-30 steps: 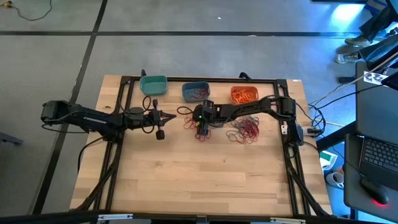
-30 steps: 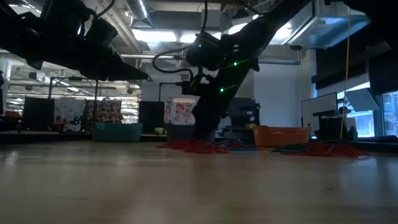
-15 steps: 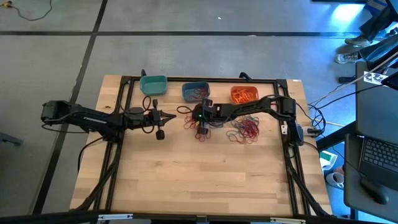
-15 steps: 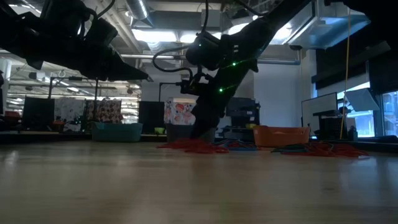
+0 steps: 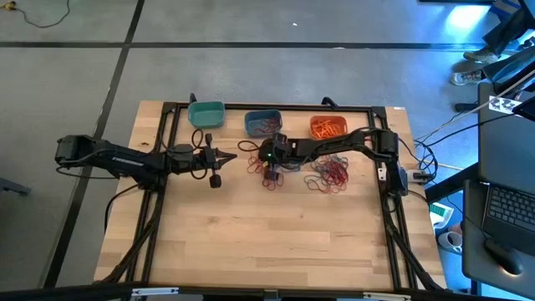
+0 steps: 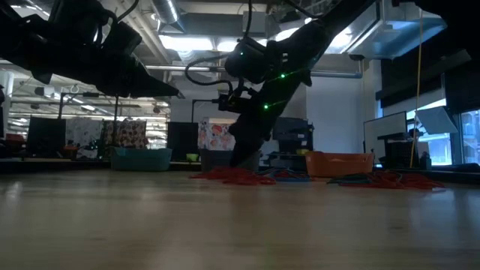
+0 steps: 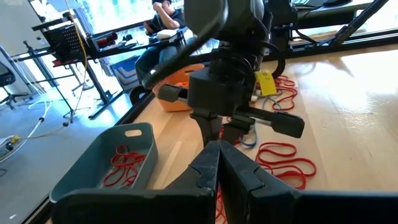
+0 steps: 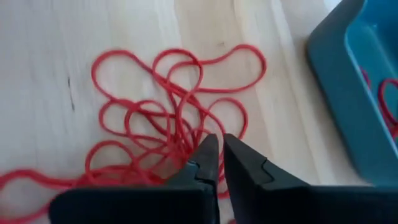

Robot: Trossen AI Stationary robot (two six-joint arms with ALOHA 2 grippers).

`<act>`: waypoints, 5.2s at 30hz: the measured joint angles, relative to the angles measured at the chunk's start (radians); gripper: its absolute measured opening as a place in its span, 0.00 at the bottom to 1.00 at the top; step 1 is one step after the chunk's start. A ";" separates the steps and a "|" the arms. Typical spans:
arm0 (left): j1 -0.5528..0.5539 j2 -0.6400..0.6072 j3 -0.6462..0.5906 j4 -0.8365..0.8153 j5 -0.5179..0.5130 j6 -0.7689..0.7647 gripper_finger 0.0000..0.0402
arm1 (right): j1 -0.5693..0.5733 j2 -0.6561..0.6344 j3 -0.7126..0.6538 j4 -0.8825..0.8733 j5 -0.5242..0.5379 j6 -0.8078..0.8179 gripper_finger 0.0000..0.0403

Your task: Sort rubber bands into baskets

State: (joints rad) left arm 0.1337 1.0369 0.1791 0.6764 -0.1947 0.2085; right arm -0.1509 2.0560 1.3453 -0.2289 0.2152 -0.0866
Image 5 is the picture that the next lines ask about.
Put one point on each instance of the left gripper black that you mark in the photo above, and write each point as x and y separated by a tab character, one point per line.
207	159

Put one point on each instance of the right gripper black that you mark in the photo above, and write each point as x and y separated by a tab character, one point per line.
281	152

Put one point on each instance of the red rubber bands heap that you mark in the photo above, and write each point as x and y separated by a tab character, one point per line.
267	125

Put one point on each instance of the orange rubber bands heap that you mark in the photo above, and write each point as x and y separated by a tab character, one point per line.
326	129

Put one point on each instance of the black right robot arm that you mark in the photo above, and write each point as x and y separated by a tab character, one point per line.
342	144

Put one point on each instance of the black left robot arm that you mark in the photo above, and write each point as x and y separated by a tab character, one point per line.
125	161

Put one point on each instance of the blue-grey plastic basket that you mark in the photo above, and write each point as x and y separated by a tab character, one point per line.
251	121

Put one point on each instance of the teal plastic basket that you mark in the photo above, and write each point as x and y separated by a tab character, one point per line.
206	115

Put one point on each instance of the orange plastic basket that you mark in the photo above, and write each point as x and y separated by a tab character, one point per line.
313	125

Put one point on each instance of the white power strip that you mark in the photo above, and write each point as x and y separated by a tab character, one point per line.
416	176

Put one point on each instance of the green white striped box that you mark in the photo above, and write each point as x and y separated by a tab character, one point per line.
441	211

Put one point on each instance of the white rod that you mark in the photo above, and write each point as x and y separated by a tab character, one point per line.
460	116

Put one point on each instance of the person's white shoe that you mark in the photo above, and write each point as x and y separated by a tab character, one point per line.
449	241

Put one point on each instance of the grey metal foot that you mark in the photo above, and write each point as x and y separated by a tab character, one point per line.
14	187

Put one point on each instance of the grey side desk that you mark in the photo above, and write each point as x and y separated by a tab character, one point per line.
472	251

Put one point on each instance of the white marker tag sheet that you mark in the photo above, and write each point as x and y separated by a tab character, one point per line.
503	104

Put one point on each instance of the dark grey laptop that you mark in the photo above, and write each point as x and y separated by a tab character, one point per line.
510	209

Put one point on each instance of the black computer mouse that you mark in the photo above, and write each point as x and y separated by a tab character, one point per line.
503	257

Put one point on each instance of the person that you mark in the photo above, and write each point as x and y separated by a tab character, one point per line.
505	31

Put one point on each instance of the black aluminium table frame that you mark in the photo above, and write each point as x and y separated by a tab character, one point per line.
234	107

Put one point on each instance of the white mounting bracket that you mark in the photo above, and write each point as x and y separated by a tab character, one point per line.
382	174

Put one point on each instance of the silver bracket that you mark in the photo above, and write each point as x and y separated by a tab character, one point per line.
386	297
154	292

